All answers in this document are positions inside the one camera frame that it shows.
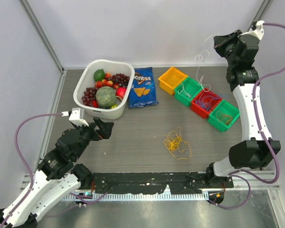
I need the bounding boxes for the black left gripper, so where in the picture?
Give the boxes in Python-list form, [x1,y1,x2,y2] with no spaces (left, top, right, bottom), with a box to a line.
[73,116,114,160]

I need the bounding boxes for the white wires bundle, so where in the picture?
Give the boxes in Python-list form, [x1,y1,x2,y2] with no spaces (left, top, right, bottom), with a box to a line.
[179,33,219,100]

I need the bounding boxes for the blue wires bundle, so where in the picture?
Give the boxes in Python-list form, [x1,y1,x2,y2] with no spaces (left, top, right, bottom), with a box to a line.
[196,94,223,111]

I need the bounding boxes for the orange wire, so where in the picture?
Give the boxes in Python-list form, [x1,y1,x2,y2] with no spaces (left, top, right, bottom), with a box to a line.
[215,109,235,125]

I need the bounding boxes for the yellow wires bundle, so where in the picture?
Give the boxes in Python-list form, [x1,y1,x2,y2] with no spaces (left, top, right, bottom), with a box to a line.
[161,127,192,161]

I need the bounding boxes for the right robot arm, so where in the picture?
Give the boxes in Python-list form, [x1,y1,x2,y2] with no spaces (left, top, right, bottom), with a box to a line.
[205,28,281,188]

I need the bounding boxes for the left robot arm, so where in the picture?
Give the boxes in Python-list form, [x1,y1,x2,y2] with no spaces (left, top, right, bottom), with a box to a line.
[0,118,114,228]

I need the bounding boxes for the small watermelon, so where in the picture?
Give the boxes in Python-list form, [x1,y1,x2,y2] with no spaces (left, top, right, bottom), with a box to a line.
[95,86,116,109]

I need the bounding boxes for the lower purple grape bunch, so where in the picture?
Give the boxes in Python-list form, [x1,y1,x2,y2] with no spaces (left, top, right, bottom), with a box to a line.
[82,87,99,108]

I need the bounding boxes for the purple grape bunch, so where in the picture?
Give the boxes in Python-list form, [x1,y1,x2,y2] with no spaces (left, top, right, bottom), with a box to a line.
[111,73,130,88]
[82,87,99,108]

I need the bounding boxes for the peaches in basket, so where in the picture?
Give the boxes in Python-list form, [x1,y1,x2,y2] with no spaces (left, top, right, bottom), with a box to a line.
[95,72,118,90]

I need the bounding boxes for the white fruit basket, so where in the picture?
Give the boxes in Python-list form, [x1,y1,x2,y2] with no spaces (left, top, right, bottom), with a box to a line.
[73,59,135,120]

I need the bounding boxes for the upper purple grape bunch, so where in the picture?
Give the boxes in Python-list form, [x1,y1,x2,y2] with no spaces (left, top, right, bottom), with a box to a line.
[111,73,130,88]

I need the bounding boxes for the blue Doritos chip bag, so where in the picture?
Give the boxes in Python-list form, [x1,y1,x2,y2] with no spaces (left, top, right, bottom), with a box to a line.
[128,67,158,108]

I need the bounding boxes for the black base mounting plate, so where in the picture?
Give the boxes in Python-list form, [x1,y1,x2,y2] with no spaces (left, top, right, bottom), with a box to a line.
[79,172,234,195]

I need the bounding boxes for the green lime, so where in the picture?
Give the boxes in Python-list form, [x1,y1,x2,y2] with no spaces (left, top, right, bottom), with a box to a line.
[93,69,105,82]

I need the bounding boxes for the green plastic bin near yellow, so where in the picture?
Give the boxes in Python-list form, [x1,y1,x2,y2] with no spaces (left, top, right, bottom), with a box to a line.
[174,77,202,106]

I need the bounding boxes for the red plastic bin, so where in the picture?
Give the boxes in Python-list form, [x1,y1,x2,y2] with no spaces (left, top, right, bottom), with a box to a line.
[190,90,222,119]

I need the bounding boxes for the green plastic bin far right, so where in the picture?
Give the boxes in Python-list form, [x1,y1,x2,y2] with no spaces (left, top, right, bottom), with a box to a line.
[208,100,240,132]

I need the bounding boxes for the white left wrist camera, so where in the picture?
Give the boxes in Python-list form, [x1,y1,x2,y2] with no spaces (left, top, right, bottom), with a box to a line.
[62,107,89,127]

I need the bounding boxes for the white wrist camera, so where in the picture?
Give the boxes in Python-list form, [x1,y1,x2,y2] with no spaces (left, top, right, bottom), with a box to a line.
[62,107,89,127]
[239,20,264,41]

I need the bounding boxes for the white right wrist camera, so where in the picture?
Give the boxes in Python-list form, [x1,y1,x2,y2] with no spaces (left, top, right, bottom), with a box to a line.
[239,20,264,41]

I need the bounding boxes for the white slotted cable duct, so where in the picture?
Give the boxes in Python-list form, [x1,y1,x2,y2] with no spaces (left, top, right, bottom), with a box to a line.
[61,191,209,202]

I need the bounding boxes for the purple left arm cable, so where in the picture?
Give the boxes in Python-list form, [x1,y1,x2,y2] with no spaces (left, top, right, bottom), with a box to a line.
[0,113,65,228]

